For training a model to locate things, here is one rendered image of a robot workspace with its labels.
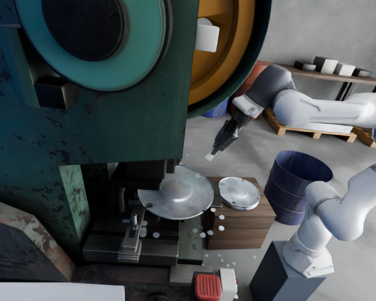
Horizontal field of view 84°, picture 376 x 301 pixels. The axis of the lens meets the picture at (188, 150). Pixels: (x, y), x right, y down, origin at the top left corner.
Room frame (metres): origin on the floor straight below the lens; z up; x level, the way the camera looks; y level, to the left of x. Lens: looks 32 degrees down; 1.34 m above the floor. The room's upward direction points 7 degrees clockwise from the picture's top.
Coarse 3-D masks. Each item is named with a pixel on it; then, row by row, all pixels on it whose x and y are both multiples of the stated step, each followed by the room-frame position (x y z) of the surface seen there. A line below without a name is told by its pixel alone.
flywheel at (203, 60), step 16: (208, 0) 0.97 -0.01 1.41; (224, 0) 0.98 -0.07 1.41; (240, 0) 0.94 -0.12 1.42; (208, 16) 0.97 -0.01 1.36; (224, 16) 0.98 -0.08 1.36; (240, 16) 0.95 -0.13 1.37; (224, 32) 0.98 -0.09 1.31; (240, 32) 0.95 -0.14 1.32; (224, 48) 0.98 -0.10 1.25; (240, 48) 0.95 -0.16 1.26; (208, 64) 0.98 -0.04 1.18; (224, 64) 0.94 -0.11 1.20; (192, 80) 0.97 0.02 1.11; (208, 80) 0.94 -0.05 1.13; (224, 80) 0.94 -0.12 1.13; (192, 96) 0.94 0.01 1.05
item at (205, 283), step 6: (198, 276) 0.30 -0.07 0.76; (204, 276) 0.30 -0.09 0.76; (210, 276) 0.31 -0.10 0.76; (216, 276) 0.31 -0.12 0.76; (198, 282) 0.29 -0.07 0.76; (204, 282) 0.29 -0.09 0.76; (210, 282) 0.29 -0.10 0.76; (216, 282) 0.29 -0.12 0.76; (198, 288) 0.27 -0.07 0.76; (204, 288) 0.27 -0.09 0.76; (210, 288) 0.28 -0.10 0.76; (216, 288) 0.28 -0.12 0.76; (198, 294) 0.26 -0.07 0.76; (204, 294) 0.26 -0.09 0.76; (210, 294) 0.26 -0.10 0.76; (216, 294) 0.26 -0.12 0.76; (210, 300) 0.25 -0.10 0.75; (216, 300) 0.25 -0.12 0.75
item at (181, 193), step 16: (176, 176) 0.68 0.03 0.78; (192, 176) 0.69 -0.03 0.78; (144, 192) 0.57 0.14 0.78; (160, 192) 0.58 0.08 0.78; (176, 192) 0.58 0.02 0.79; (192, 192) 0.60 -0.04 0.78; (208, 192) 0.61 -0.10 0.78; (160, 208) 0.50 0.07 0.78; (176, 208) 0.51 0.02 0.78; (192, 208) 0.52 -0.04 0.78
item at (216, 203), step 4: (212, 184) 0.66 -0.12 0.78; (216, 184) 0.67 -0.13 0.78; (216, 188) 0.64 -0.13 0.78; (216, 192) 0.62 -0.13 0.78; (216, 196) 0.59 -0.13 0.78; (220, 196) 0.60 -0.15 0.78; (212, 200) 0.57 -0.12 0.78; (216, 200) 0.57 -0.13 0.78; (220, 200) 0.58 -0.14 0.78; (212, 204) 0.55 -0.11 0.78; (216, 204) 0.55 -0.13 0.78; (220, 204) 0.56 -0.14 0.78; (180, 220) 0.56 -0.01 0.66; (184, 220) 0.56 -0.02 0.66
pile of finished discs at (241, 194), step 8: (224, 184) 1.15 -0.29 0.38; (232, 184) 1.17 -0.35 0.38; (240, 184) 1.18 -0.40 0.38; (248, 184) 1.19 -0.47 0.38; (224, 192) 1.07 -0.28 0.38; (232, 192) 1.07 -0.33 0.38; (240, 192) 1.08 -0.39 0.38; (248, 192) 1.10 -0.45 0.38; (256, 192) 1.11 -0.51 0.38; (224, 200) 1.00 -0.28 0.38; (232, 200) 1.00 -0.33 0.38; (240, 200) 1.01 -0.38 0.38; (248, 200) 1.02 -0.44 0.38; (256, 200) 1.03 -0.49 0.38; (240, 208) 0.95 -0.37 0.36; (248, 208) 0.96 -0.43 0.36
